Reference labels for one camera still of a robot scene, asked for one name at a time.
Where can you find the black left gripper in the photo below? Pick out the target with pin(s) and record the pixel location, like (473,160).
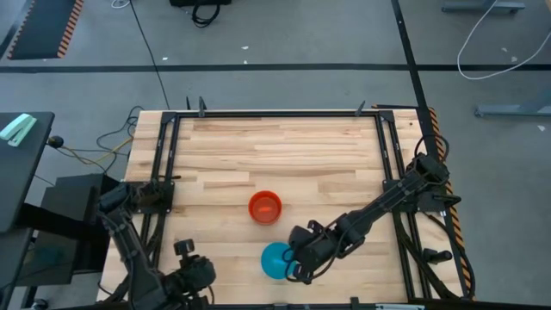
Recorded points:
(193,273)

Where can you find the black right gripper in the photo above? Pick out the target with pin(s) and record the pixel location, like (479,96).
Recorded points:
(316,249)

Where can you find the teal plastic bowl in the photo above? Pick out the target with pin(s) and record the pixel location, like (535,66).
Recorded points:
(271,260)

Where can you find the orange plastic bowl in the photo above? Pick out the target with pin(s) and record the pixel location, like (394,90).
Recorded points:
(264,202)

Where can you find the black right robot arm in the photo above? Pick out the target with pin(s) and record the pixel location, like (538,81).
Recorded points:
(387,200)

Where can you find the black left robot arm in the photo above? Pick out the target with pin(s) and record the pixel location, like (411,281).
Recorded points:
(129,249)

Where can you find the black equipment box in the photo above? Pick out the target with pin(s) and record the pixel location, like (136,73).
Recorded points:
(69,194)

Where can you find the thin black rod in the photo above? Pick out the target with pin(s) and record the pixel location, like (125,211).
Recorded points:
(396,106)

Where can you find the small black round knob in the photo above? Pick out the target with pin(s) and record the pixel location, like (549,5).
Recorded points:
(55,141)

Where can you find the black side desk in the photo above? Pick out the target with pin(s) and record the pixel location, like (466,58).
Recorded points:
(21,181)

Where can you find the mint green stapler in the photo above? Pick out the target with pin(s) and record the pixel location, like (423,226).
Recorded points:
(17,128)

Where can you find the grey metal table foot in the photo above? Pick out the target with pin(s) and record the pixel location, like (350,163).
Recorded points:
(508,110)
(482,6)

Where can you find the black floor box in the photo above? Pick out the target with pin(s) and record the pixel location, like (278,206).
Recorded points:
(200,2)

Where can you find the black orange-edged floor mat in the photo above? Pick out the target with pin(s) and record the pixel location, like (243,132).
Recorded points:
(43,26)

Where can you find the black metal table frame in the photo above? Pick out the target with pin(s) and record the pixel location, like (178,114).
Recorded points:
(275,114)

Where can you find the thin black frame clamp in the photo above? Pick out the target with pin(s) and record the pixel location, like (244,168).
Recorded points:
(188,103)

